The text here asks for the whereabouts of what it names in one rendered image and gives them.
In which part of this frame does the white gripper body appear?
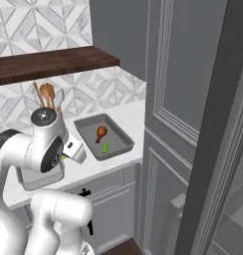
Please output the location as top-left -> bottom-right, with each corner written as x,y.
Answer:
72,144 -> 88,164

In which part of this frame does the brown chicken drumstick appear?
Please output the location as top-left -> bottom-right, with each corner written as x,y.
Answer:
95,126 -> 109,144

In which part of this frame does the pale grey tupperware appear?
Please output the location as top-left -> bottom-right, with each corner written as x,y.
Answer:
16,159 -> 66,192

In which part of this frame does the grey drawer front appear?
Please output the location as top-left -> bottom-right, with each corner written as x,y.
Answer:
62,164 -> 141,201

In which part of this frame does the grey baking tray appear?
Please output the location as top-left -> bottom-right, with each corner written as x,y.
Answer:
73,113 -> 135,162

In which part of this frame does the white spatula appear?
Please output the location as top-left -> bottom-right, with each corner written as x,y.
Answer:
55,88 -> 66,114

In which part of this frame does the grey cupboard door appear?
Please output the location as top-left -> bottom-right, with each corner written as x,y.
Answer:
83,181 -> 138,255

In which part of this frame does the wooden spoon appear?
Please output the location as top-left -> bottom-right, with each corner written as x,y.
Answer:
39,82 -> 57,111

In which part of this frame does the wooden whisk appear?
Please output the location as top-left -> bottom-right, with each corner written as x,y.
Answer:
31,81 -> 46,110

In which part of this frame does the grey tall cabinet lower door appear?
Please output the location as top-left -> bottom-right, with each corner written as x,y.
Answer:
138,127 -> 196,255

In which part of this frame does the grey tall cabinet door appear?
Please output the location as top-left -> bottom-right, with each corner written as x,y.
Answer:
144,0 -> 229,149
138,127 -> 196,255

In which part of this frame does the dark wooden shelf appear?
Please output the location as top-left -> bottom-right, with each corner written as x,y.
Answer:
0,45 -> 122,88

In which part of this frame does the dark grey fridge door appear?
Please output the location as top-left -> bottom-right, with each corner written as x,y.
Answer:
174,0 -> 243,255

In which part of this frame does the grey tall cabinet upper door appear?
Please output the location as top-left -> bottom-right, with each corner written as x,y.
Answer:
144,0 -> 229,149

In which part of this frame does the black drawer handle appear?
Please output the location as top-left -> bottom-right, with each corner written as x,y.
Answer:
78,187 -> 93,197

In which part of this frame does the black cupboard handle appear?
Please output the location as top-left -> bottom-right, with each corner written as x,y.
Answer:
88,218 -> 95,237

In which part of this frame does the pale grey door handle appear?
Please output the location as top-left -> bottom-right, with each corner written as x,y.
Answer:
156,192 -> 188,255

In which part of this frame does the grey wall cabinet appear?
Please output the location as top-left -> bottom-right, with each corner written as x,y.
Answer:
88,0 -> 151,82

